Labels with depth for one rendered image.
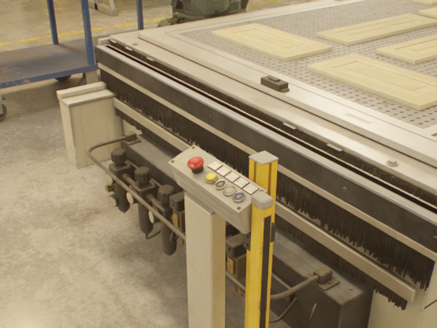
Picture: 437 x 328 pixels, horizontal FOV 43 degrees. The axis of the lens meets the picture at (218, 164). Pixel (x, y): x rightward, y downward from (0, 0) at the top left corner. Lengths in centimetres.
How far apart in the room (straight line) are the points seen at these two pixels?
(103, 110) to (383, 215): 154
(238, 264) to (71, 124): 118
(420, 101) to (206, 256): 87
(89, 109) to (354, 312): 152
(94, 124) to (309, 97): 114
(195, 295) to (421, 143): 74
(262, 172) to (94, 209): 180
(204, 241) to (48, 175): 204
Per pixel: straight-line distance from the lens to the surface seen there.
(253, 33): 255
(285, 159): 167
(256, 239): 121
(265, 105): 185
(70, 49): 462
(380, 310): 167
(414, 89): 196
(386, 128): 167
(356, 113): 176
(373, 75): 206
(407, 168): 152
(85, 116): 259
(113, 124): 267
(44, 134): 384
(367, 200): 149
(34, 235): 280
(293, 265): 166
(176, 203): 190
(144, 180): 216
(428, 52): 240
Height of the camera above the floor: 152
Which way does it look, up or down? 28 degrees down
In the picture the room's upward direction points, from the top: straight up
